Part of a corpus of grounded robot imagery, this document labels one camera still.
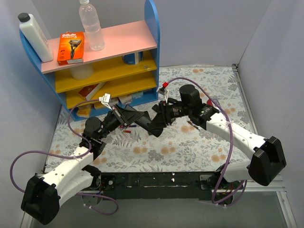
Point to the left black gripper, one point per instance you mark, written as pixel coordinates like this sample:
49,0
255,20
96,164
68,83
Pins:
119,115

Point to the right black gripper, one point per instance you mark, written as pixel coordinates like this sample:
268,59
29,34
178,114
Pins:
163,112

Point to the large black remote control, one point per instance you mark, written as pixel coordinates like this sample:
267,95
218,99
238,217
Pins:
144,121

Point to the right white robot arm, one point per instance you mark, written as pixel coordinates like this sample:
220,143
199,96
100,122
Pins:
266,158

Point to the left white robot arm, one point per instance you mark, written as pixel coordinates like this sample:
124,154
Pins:
44,195

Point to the slim black remote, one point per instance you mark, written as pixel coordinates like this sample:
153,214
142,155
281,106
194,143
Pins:
155,108

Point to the pile of small batteries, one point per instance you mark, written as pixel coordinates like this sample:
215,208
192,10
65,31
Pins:
123,127

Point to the small white remote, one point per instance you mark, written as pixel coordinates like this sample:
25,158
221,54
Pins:
242,124

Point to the white soap boxes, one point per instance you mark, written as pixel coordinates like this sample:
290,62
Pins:
126,99

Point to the black orange battery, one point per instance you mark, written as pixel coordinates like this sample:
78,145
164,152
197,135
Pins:
193,125

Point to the yellow box bottom shelf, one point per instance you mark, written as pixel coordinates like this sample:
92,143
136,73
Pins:
84,111

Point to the blue pink yellow shelf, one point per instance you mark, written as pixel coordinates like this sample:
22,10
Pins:
121,78

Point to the red toothpaste box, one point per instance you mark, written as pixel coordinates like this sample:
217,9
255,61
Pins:
209,102

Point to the red white carton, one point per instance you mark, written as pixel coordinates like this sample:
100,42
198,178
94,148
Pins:
87,92

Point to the blue white can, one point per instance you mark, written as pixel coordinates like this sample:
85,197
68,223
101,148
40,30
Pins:
133,58

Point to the white jar on shelf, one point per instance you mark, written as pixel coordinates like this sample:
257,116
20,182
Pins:
82,72

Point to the orange razor box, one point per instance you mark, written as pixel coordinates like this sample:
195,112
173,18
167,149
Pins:
71,48

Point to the clear plastic water bottle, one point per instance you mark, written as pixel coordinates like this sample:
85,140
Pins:
91,24

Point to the white bottle black cap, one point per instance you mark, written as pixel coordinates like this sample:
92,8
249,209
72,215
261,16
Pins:
35,36

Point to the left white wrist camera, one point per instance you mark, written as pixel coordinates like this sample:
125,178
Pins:
105,100

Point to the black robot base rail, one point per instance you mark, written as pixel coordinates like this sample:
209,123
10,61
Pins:
153,185

